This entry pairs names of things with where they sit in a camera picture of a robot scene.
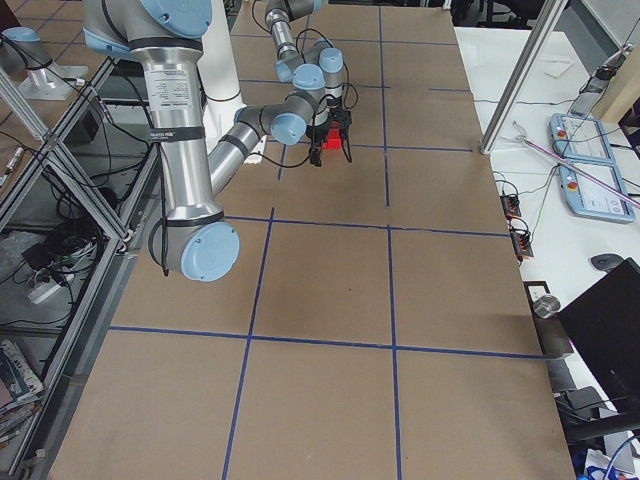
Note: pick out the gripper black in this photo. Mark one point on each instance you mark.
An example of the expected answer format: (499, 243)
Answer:
(342, 120)
(317, 134)

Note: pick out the white central pedestal column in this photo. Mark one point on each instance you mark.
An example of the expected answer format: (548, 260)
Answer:
(219, 77)

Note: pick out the stack of magazines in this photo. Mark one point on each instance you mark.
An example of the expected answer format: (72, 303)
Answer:
(21, 390)

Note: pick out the teach pendant near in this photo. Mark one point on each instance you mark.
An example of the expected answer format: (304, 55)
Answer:
(587, 199)

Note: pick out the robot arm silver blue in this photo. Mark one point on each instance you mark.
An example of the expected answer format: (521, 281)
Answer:
(278, 16)
(167, 39)

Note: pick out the black monitor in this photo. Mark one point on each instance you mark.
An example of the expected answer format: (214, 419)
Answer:
(603, 326)

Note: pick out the teach pendant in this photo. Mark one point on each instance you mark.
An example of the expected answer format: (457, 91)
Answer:
(580, 138)
(587, 199)

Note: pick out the teach pendant far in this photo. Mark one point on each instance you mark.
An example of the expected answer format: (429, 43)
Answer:
(580, 138)

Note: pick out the metal cup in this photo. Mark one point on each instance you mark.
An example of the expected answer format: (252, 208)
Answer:
(546, 306)

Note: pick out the aluminium frame post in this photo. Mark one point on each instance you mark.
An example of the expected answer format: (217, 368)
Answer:
(538, 36)

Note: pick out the black computer mouse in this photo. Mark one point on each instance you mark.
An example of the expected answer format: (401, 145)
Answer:
(606, 262)

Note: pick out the red block picked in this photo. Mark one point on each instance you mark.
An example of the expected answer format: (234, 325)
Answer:
(333, 140)

